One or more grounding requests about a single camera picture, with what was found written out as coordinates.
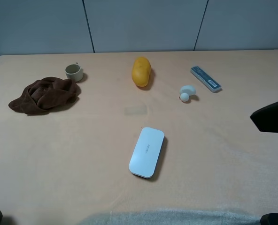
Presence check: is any brown cloth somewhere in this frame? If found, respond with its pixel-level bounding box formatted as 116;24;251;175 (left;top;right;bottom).
8;77;80;115

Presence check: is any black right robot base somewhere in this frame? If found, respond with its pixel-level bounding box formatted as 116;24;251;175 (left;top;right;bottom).
260;213;278;225

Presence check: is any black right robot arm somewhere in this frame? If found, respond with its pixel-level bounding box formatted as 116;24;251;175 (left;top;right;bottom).
250;101;278;133

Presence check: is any yellow potato toy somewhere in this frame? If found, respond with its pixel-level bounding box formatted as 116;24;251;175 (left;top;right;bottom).
131;57;151;87

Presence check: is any white flat rectangular case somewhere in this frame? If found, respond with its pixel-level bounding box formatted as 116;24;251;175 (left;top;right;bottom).
129;127;164;179

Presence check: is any beige mug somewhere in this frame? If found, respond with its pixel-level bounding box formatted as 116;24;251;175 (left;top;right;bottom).
65;62;84;82

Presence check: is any grey rectangular plastic case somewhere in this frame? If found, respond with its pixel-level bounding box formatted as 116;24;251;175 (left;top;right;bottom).
190;66;222;93

